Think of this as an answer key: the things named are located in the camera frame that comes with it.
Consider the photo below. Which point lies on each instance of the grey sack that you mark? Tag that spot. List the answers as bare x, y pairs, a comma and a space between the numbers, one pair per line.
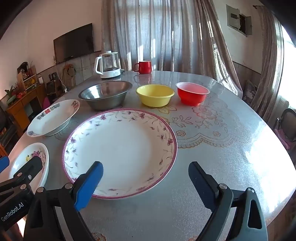
249, 90

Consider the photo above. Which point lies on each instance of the stainless steel bowl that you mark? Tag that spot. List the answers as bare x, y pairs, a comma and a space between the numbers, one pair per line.
104, 99

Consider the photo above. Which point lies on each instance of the black wall television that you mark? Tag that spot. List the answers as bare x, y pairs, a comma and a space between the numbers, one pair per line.
74, 44

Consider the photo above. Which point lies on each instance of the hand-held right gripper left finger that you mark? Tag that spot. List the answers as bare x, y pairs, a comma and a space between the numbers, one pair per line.
90, 185

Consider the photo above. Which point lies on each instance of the grey side curtain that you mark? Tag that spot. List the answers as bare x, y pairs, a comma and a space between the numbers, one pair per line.
270, 69

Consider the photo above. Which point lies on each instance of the wooden shelf with ornaments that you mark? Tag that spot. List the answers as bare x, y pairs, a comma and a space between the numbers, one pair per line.
29, 80

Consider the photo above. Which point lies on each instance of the wooden folding chair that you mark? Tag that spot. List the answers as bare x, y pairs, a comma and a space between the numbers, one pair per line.
69, 74

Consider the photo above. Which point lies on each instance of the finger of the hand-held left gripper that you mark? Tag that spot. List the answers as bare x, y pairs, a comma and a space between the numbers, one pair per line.
3, 163
32, 165

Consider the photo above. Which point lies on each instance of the scalloped plate red print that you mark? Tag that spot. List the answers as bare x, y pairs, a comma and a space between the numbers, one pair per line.
53, 118

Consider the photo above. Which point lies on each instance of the large plate purple floral rim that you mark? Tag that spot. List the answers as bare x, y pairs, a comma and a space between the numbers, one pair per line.
120, 143

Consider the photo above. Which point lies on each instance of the orange wooden cabinet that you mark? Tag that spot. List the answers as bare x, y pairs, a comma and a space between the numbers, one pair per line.
23, 102

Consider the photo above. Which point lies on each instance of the white glass electric kettle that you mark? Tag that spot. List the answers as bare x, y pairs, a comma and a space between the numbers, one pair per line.
111, 74

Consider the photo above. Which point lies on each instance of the dark metal chair pink cushion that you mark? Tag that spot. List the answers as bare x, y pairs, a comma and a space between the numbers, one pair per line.
285, 129

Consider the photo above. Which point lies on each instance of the green potted plant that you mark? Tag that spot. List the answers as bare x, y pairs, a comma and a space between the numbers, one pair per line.
10, 92

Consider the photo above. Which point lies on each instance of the red plastic bowl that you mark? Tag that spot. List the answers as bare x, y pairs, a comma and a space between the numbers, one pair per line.
192, 98

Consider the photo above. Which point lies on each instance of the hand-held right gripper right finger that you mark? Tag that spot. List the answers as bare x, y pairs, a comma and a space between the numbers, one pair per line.
200, 183

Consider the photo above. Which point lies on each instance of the pink plastic stool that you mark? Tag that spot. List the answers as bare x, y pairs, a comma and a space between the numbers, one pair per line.
46, 103

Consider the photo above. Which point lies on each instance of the small black appliance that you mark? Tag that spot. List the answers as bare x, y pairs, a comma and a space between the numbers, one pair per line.
53, 87

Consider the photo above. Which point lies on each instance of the red mug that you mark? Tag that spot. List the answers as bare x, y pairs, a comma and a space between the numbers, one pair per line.
144, 67

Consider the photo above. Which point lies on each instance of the wall electrical panel box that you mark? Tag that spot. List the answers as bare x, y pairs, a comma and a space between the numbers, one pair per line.
238, 19

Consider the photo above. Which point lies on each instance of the grey sheer window curtain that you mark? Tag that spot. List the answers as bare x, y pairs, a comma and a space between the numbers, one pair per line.
173, 34

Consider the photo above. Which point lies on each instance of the small plate pink flower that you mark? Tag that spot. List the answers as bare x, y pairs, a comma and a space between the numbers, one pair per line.
23, 157

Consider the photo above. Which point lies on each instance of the yellow plastic bowl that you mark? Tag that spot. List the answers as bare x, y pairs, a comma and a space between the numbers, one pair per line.
155, 99

